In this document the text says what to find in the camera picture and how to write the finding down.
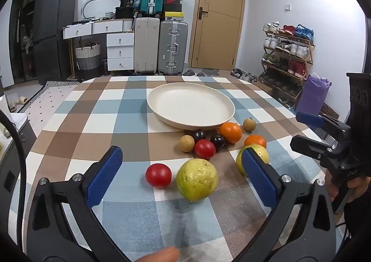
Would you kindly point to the dark grey fridge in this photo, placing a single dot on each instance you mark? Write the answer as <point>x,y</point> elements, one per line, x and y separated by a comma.
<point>53,33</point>

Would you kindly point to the dark glass wardrobe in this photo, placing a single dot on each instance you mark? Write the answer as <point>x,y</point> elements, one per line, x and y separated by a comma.
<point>21,33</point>

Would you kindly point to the wooden shoe rack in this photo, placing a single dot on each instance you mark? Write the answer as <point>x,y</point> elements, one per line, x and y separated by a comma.
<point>308,60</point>

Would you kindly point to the wooden door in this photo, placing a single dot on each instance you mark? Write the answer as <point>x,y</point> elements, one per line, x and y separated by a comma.
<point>220,13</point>

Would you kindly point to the pile of loose shoes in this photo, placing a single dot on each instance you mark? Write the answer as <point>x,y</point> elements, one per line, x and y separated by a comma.
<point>245,75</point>

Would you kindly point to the wicker laundry basket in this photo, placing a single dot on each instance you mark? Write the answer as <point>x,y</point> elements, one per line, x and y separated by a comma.
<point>87,56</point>

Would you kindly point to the dark plum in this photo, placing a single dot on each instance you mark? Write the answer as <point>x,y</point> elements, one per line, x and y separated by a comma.
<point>199,134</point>
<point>218,141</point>

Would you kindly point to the brown longan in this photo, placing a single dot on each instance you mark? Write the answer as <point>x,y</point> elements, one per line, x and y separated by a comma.
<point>186,143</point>
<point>249,124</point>

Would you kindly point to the cream round plate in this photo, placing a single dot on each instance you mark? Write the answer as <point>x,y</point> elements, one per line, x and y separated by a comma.
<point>188,105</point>

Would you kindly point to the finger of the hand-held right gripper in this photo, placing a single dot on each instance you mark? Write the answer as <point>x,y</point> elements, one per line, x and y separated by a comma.
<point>310,119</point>
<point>307,145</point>

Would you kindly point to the green yellow guava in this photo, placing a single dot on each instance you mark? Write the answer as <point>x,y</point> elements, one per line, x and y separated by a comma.
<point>262,154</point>

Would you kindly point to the silver suitcase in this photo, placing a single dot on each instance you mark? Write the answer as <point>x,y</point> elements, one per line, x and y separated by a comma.
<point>173,47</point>

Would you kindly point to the checkered tablecloth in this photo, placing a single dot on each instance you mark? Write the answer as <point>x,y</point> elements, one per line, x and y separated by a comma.
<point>130,140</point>

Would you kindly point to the yellow and black shoe box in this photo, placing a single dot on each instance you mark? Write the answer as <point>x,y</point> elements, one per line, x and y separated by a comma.
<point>173,16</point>

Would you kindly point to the person's left hand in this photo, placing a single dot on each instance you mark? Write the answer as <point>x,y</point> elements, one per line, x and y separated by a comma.
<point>162,255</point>

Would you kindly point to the black storage box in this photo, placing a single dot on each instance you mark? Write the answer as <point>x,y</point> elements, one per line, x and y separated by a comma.
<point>124,13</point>

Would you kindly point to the orange tangerine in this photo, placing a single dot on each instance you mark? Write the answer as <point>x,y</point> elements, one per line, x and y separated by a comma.
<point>230,132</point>
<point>255,140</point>

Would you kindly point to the oval metal frame mirror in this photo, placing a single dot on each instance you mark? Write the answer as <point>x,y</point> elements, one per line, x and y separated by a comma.
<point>87,4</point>

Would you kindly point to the beige suitcase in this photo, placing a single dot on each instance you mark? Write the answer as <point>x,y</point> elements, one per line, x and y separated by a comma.
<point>147,44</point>

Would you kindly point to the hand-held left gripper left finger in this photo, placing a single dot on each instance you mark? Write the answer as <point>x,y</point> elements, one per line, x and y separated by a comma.
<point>105,175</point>

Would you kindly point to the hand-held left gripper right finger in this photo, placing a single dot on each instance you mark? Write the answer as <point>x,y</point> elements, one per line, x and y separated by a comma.
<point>259,176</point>

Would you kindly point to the white vanity desk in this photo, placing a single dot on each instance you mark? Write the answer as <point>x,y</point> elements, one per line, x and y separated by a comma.
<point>87,29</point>

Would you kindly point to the grey side cabinet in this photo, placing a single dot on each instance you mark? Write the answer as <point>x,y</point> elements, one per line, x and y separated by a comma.
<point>20,146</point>

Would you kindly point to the beige slippers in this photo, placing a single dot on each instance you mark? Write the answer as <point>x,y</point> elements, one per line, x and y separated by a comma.
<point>18,103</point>

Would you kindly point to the grey doormat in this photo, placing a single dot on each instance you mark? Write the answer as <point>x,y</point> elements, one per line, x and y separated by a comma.
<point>213,71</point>

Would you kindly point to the person's right hand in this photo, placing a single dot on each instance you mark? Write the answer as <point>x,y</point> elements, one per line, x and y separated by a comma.
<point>359,189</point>

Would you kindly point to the white drawer cabinet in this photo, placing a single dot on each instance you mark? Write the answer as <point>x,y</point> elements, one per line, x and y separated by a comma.
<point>120,52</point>

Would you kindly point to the grey slippers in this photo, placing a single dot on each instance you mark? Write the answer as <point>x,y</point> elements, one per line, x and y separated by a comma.
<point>192,73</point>

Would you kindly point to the small white basket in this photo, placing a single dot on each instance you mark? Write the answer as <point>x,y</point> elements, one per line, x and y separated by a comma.
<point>109,15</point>

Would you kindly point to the patterned rug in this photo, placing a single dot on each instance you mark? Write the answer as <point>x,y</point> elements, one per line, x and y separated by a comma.
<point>49,99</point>

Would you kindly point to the purple gift bag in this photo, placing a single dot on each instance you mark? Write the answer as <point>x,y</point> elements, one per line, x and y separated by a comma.
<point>311,95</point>

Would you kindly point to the red and black shoe box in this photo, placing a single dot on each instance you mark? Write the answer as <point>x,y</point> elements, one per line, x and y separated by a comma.
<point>173,0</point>

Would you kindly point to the red tomato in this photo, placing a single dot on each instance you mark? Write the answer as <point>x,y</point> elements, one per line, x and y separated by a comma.
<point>204,149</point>
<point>158,175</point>

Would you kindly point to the group of sneakers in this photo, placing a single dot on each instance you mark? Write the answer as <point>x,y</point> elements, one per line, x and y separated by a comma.
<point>292,47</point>

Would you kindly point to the large yellow guava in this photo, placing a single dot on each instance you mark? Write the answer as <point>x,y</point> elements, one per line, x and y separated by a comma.
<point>197,179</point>

